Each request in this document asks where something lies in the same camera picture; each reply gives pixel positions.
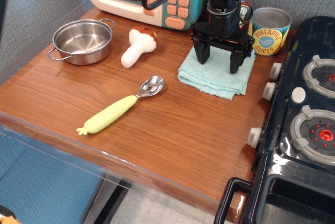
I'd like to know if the green handled metal spoon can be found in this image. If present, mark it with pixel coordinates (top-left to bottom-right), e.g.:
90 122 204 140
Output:
76 75 164 136

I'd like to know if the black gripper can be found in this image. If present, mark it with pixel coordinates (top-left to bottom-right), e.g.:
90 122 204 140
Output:
191 10 254 74

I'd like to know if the tomato sauce can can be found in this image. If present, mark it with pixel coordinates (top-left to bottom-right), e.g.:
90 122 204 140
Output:
239 0 253 30

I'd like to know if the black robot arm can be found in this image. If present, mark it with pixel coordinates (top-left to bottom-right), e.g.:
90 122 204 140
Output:
191 0 255 74

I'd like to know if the small steel pot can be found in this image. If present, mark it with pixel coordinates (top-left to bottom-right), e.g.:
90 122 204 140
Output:
48 18 116 65

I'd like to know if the pineapple slices can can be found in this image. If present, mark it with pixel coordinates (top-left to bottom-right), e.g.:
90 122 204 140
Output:
248 7 293 56

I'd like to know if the black toy stove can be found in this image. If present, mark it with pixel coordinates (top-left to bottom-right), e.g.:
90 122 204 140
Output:
215 16 334 223

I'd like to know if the light blue towel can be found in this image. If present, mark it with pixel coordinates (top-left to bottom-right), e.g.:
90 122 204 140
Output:
177 47 255 100

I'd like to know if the white plush mushroom toy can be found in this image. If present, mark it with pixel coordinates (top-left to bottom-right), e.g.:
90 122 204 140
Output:
121 26 157 69

